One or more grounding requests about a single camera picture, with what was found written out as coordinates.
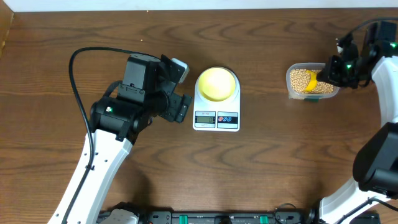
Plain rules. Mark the yellow bowl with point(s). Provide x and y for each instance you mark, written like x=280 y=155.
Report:
x=216 y=84

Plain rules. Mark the green tape strip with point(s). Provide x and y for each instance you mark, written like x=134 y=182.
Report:
x=312 y=100

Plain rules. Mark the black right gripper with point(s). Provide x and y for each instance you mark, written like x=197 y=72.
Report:
x=329 y=73

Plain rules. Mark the clear plastic container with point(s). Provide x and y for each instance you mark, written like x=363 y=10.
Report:
x=301 y=96

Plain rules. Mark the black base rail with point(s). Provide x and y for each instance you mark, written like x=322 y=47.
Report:
x=127 y=213

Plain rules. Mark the cardboard side panel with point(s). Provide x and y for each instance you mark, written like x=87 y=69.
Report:
x=6 y=19

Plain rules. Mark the yellow measuring scoop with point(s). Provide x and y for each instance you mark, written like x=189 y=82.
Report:
x=313 y=81

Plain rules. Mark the white kitchen scale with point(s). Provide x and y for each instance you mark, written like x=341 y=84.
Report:
x=217 y=116

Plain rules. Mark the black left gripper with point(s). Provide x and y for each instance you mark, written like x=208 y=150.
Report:
x=178 y=107

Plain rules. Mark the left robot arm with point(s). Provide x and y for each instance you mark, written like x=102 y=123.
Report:
x=127 y=107

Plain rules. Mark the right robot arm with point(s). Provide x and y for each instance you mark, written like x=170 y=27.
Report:
x=374 y=179

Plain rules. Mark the pile of soybeans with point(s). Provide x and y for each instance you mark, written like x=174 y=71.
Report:
x=299 y=81

